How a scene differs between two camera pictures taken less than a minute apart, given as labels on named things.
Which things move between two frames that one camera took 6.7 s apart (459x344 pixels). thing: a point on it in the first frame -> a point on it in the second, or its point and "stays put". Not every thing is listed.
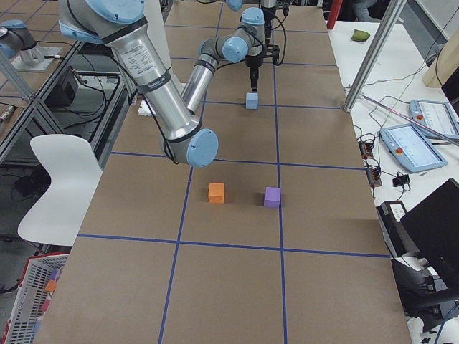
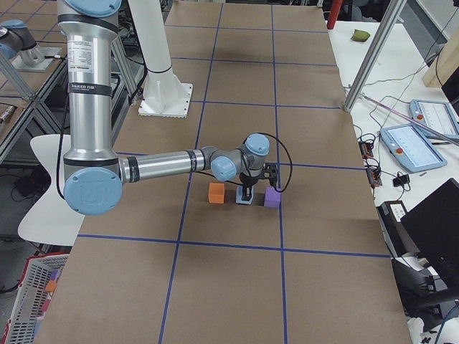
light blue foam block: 252,100 -> 239,195
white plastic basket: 20,328 stays put
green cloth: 360,35 stays put
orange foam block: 216,193 stays put
